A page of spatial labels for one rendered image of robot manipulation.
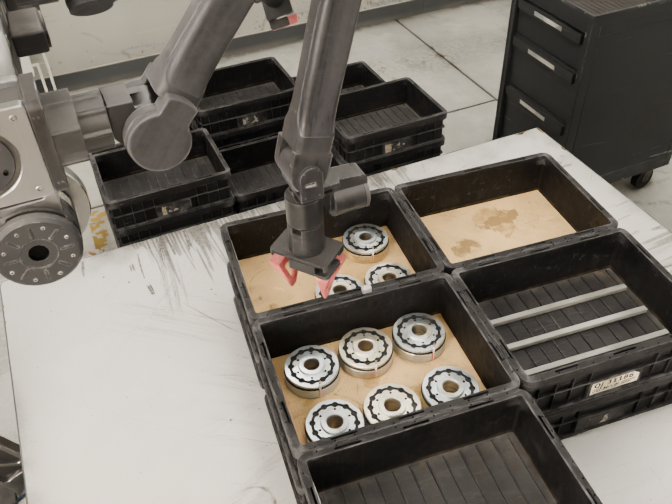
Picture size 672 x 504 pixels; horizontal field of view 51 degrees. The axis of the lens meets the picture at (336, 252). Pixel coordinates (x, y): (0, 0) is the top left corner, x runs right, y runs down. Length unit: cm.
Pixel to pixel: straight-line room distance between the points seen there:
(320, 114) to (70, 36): 327
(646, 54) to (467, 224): 137
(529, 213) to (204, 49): 106
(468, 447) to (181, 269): 87
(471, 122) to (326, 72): 276
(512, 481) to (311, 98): 70
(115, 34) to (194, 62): 333
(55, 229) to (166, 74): 44
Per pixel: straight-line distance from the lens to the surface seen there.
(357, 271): 154
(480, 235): 166
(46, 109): 87
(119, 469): 146
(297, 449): 114
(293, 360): 134
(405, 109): 278
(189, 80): 87
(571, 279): 159
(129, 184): 250
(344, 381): 134
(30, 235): 122
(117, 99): 89
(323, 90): 95
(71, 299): 180
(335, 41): 93
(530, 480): 126
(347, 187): 106
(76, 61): 422
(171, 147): 89
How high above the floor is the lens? 189
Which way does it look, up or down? 42 degrees down
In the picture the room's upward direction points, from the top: 2 degrees counter-clockwise
